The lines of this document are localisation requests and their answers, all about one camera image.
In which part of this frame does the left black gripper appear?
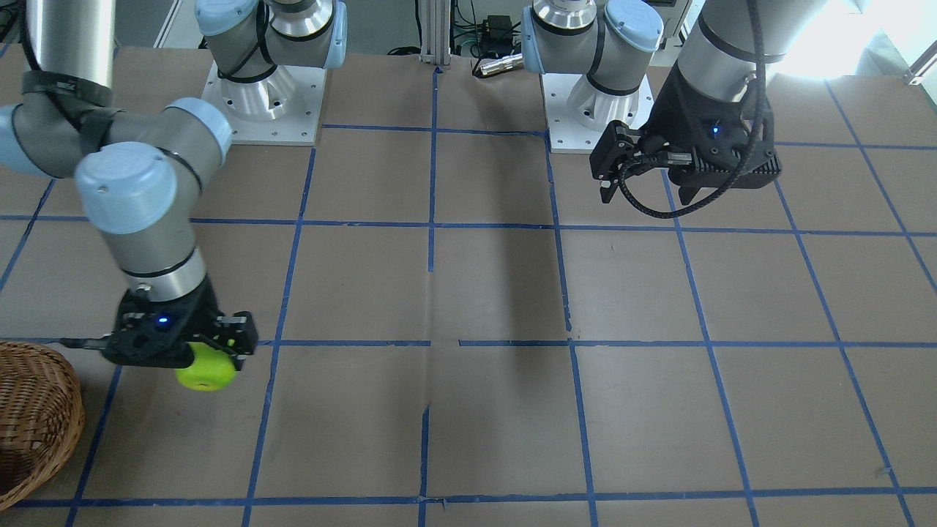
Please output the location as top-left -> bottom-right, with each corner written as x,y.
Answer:
589,70 -> 759,206

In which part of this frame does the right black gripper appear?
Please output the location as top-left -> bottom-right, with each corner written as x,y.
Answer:
57,277 -> 258,373

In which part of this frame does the green apple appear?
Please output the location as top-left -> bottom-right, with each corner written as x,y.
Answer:
174,343 -> 237,392

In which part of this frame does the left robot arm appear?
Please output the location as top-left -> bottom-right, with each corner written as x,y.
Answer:
520,1 -> 814,219

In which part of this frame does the wicker basket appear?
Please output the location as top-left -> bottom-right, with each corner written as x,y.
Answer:
1,340 -> 85,510

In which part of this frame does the silver metal connector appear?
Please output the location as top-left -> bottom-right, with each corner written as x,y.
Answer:
472,53 -> 524,79

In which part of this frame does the black power adapter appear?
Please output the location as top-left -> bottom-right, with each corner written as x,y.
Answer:
479,15 -> 513,57

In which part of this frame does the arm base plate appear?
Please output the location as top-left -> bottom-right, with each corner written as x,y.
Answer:
201,64 -> 328,146
541,73 -> 654,154

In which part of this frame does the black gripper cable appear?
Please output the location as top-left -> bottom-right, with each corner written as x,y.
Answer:
619,0 -> 769,220

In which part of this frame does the aluminium frame post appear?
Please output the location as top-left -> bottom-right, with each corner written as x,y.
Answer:
417,0 -> 452,70

